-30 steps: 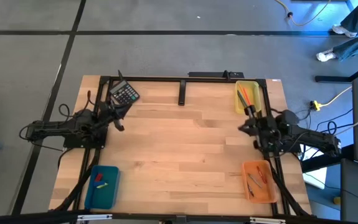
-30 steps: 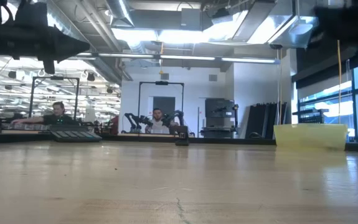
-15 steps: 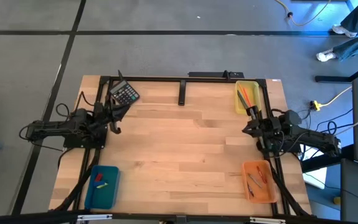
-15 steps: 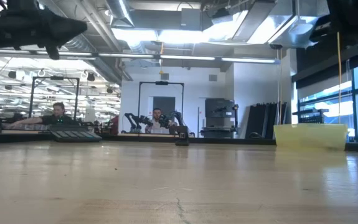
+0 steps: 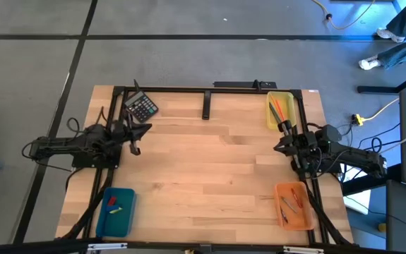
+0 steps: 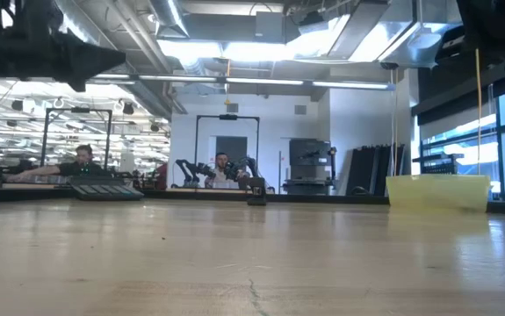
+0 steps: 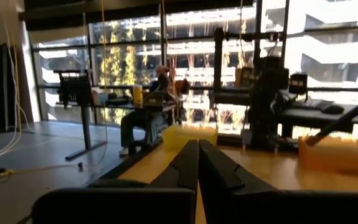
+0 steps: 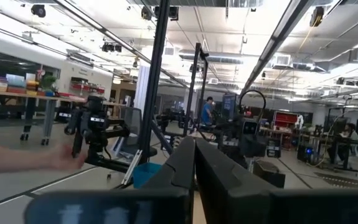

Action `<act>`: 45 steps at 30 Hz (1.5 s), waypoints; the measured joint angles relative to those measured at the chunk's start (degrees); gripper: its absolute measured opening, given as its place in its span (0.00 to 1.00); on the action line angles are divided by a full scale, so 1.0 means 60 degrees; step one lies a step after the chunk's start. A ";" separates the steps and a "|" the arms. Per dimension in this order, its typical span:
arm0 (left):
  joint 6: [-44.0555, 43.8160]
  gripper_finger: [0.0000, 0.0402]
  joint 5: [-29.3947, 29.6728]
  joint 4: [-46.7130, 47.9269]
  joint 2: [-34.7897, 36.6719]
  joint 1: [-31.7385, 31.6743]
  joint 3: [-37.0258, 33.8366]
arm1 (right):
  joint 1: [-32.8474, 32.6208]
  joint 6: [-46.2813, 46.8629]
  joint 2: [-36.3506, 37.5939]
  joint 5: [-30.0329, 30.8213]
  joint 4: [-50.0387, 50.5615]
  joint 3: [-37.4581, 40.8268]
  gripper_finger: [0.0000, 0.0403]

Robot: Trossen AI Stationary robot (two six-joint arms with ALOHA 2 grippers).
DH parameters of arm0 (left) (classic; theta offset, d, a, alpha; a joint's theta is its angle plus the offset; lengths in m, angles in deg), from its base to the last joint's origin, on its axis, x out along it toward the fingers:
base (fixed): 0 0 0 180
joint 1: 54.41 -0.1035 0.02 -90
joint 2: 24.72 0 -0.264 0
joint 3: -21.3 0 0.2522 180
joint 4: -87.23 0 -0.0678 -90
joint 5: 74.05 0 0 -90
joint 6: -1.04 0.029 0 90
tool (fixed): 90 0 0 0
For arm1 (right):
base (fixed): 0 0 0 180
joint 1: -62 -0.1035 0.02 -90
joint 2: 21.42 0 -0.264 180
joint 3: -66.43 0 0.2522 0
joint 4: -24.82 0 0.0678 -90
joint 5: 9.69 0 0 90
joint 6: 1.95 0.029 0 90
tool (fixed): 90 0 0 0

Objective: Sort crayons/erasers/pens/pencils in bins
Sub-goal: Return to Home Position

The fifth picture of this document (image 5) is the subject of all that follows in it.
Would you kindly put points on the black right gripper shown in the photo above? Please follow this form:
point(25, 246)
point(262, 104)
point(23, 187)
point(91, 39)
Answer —
point(305, 146)

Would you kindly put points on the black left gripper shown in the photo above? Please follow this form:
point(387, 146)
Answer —
point(123, 134)

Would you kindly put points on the red pen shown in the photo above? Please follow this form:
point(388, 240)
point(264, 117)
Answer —
point(296, 198)

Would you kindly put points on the blue eraser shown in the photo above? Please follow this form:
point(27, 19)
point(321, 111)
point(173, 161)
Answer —
point(112, 207)

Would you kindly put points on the yellow eraser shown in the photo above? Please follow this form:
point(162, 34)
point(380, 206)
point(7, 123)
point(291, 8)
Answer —
point(116, 210)

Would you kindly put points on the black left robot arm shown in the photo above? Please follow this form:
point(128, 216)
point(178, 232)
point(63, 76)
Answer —
point(65, 144)

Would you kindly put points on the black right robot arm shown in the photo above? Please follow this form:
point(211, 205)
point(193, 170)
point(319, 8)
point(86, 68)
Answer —
point(358, 158)

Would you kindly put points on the yellow plastic bin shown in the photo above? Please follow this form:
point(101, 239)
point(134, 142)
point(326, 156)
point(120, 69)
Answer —
point(289, 106)

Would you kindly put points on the black desk calculator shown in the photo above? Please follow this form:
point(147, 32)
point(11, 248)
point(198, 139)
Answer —
point(141, 106)

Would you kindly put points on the red eraser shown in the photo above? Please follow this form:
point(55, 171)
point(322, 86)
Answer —
point(112, 201)

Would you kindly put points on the orange plastic bin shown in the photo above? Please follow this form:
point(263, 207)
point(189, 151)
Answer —
point(301, 218)

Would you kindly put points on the blue-green plastic bin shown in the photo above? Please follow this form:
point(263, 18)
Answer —
point(118, 225)

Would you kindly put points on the black desk leg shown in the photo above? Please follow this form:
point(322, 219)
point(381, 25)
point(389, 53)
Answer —
point(368, 181)
point(375, 90)

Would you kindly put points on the white paper sheet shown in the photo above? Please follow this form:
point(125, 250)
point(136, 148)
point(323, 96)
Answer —
point(359, 201)

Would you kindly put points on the person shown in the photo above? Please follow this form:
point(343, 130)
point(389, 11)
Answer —
point(404, 51)

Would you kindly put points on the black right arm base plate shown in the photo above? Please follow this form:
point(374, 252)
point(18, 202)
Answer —
point(329, 169)

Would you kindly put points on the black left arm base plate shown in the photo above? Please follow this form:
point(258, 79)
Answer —
point(82, 162)

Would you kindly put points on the black frame stub bar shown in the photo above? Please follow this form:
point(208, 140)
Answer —
point(206, 106)

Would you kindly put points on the silver gantry bracket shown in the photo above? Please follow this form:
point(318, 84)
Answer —
point(303, 250)
point(107, 246)

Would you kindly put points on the black gantry frame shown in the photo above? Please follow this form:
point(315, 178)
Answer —
point(47, 247)

